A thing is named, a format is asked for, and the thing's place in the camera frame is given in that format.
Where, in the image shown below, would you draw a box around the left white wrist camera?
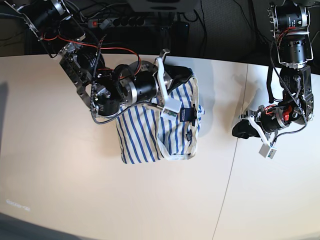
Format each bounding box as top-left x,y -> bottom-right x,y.
246,114 -> 278,160

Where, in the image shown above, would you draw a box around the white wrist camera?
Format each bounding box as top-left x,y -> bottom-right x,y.
246,114 -> 278,160
153,49 -> 182,120

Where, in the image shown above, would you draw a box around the aluminium table frame post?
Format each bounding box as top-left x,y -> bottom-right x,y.
159,26 -> 172,50

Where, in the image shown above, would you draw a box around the black power adapter box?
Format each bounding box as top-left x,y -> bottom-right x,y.
171,21 -> 190,39

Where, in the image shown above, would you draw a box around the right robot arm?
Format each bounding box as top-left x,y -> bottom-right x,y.
5,0 -> 193,125

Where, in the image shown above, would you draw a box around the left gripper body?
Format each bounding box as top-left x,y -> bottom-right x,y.
239,105 -> 291,137

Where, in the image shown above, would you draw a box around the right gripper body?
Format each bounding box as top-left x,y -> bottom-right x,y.
117,62 -> 163,104

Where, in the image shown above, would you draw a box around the blue white striped T-shirt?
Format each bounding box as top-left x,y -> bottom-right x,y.
116,75 -> 205,164

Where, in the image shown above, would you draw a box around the grey monitor stand base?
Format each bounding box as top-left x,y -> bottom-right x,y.
127,0 -> 200,13

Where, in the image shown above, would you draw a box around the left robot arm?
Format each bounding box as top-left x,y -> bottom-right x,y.
232,0 -> 320,141

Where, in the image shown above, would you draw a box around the black power strip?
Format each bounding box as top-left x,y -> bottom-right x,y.
86,17 -> 147,30

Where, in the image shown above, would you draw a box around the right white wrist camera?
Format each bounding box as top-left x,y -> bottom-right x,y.
153,49 -> 182,120

